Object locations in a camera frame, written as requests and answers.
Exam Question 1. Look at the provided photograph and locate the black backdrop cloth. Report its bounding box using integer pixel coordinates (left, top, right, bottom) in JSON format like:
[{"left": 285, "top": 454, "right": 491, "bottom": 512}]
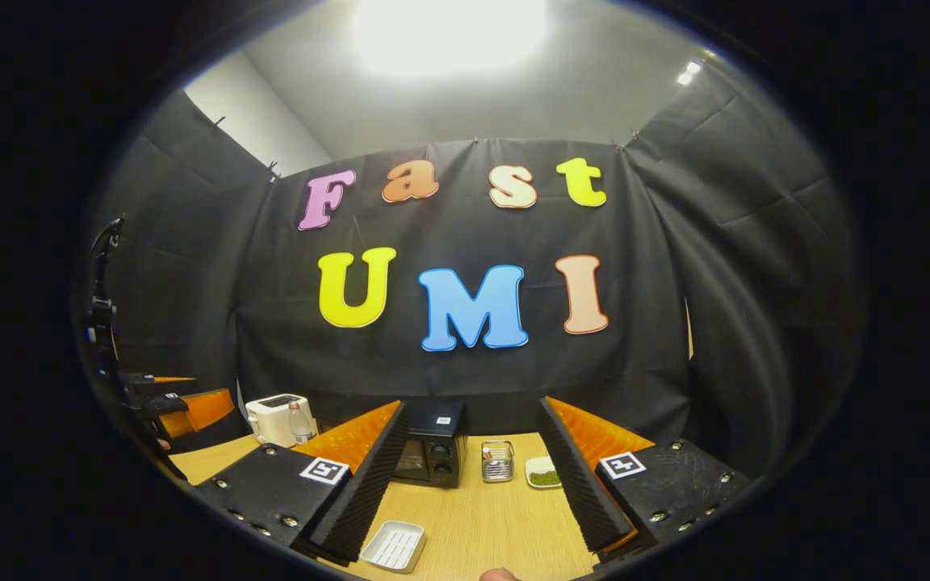
[{"left": 82, "top": 61, "right": 865, "bottom": 485}]

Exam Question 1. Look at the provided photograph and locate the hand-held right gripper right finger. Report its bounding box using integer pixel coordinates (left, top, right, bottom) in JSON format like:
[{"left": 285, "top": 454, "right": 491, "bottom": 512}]
[{"left": 535, "top": 396, "right": 752, "bottom": 558}]

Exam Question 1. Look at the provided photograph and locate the small white ribbed tray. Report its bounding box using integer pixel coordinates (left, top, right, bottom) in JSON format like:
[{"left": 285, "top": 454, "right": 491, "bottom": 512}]
[{"left": 359, "top": 520, "right": 427, "bottom": 574}]

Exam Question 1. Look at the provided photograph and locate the white toaster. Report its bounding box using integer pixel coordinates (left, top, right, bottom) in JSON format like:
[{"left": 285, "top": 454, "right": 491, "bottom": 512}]
[{"left": 245, "top": 394, "right": 318, "bottom": 449}]

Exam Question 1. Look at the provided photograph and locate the black electric oven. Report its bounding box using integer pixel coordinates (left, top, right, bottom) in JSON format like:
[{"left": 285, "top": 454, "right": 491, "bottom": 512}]
[{"left": 391, "top": 401, "right": 468, "bottom": 489}]

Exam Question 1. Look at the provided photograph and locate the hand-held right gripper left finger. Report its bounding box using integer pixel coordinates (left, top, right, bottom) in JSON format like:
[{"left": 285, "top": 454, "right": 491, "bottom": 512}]
[{"left": 195, "top": 401, "right": 409, "bottom": 564}]

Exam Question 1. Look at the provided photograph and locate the clear bottle with red label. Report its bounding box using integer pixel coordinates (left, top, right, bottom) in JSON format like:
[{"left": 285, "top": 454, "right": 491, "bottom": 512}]
[{"left": 287, "top": 401, "right": 314, "bottom": 445}]

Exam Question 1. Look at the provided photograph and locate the large ceiling light panel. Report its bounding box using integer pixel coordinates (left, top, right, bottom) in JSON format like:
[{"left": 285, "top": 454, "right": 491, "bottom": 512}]
[{"left": 352, "top": 0, "right": 551, "bottom": 77}]

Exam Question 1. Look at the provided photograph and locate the metal wire basket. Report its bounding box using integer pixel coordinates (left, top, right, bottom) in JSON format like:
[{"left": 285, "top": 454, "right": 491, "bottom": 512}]
[{"left": 481, "top": 440, "right": 515, "bottom": 483}]

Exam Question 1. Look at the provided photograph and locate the white divided dish of beans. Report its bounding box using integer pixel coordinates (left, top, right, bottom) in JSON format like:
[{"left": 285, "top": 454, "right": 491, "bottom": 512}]
[{"left": 525, "top": 456, "right": 563, "bottom": 490}]

